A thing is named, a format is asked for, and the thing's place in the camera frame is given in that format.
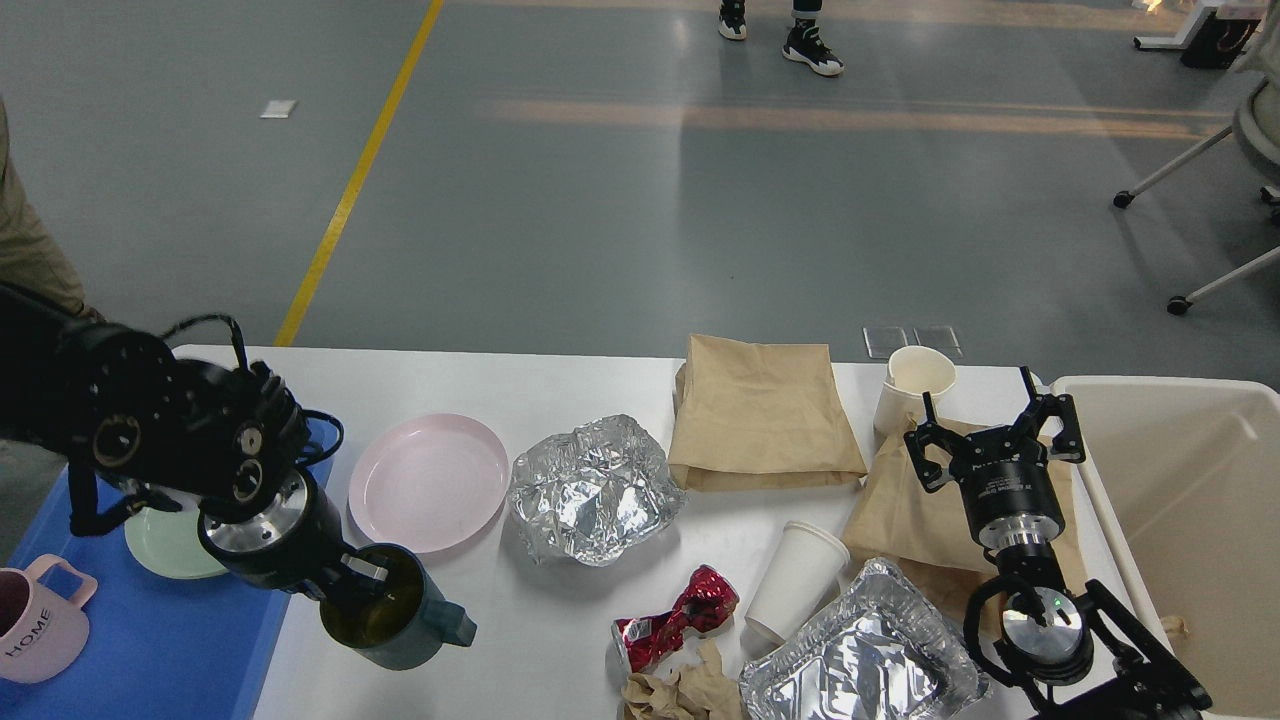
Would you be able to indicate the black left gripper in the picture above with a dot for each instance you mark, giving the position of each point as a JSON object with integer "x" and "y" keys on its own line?
{"x": 295, "y": 545}

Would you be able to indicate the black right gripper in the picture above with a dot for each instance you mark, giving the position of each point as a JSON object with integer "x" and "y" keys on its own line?
{"x": 1008, "y": 490}

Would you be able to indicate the dark teal mug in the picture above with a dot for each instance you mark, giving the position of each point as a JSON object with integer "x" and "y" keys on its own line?
{"x": 404, "y": 624}

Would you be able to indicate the pink plate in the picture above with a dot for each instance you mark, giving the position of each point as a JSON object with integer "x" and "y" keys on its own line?
{"x": 429, "y": 483}

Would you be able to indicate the pink HOME mug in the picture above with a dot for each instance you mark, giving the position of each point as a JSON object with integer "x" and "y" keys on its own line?
{"x": 43, "y": 631}

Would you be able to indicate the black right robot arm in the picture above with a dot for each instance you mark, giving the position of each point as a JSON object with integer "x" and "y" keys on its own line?
{"x": 1074, "y": 655}

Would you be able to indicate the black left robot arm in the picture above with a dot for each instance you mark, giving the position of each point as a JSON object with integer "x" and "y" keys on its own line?
{"x": 142, "y": 429}

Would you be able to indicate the white paper cup upright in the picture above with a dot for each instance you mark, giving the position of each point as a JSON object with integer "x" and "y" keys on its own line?
{"x": 910, "y": 372}

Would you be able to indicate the brown paper bag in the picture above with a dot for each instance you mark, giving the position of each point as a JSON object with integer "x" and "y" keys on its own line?
{"x": 751, "y": 416}
{"x": 927, "y": 534}

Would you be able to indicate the floor outlet plates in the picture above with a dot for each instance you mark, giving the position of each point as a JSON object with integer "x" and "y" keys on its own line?
{"x": 882, "y": 341}

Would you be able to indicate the beige plastic bin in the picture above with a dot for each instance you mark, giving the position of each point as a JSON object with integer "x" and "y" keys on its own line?
{"x": 1189, "y": 469}

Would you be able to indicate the green plate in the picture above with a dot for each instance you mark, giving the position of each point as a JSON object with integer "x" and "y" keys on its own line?
{"x": 167, "y": 544}

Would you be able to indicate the white paper cup lying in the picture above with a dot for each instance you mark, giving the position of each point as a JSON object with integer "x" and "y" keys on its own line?
{"x": 806, "y": 562}

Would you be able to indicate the crumpled aluminium foil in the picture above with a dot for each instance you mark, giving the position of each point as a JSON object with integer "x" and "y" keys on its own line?
{"x": 591, "y": 494}

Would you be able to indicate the blue plastic tray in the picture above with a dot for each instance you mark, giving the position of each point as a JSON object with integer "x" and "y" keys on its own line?
{"x": 158, "y": 648}

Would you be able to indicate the aluminium foil tray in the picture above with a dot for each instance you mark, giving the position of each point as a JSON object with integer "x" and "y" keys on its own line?
{"x": 881, "y": 650}

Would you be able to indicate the crushed red can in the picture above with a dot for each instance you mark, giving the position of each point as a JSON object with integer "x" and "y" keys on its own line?
{"x": 705, "y": 604}

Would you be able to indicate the crumpled brown paper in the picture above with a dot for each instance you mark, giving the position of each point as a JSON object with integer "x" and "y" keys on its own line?
{"x": 693, "y": 691}

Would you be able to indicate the white desk leg far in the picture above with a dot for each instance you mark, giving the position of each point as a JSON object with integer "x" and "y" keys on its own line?
{"x": 1213, "y": 36}

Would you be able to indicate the person in khaki trousers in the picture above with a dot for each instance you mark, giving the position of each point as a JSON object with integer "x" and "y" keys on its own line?
{"x": 30, "y": 257}

